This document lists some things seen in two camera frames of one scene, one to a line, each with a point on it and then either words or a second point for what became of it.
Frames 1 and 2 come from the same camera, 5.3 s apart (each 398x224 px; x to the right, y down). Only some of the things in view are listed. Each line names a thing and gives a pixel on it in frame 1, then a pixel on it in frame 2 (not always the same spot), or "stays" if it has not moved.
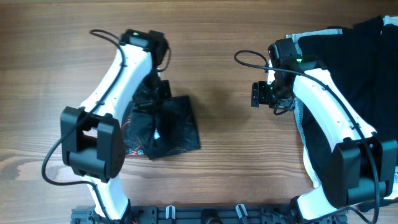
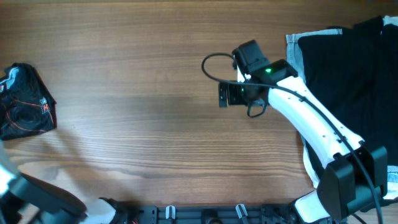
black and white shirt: x=362 y=64 stays
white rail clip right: x=239 y=211 stays
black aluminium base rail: x=174 y=214 stays
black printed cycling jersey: x=170 y=128 to x=27 y=106
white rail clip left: x=173 y=211 stays
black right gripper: x=255 y=94 to x=222 y=94
